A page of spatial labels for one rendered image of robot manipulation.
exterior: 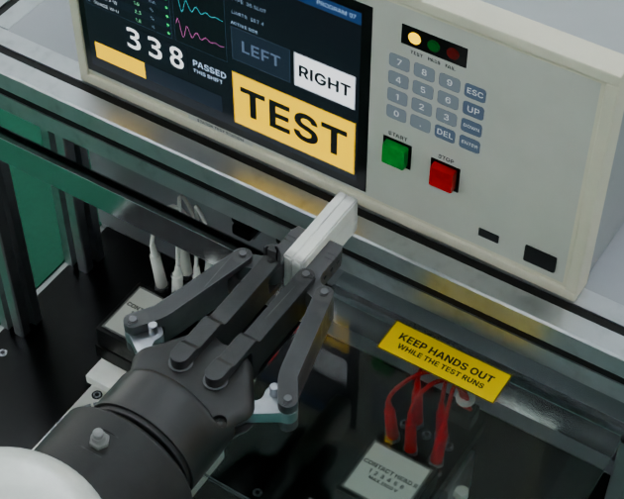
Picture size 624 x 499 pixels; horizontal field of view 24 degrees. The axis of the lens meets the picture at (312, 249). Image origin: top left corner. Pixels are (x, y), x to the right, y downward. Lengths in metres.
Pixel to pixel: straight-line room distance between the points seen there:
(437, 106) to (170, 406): 0.28
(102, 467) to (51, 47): 0.51
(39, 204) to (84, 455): 0.83
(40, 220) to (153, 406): 0.78
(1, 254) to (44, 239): 0.21
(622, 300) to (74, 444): 0.41
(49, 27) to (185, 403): 0.49
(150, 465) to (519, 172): 0.32
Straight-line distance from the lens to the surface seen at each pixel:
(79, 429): 0.81
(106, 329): 1.25
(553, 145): 0.93
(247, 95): 1.06
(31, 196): 1.61
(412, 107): 0.97
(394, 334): 1.05
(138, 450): 0.80
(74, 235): 1.46
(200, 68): 1.07
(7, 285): 1.40
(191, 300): 0.91
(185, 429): 0.83
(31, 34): 1.23
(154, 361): 0.88
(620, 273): 1.04
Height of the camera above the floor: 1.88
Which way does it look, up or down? 48 degrees down
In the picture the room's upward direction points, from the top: straight up
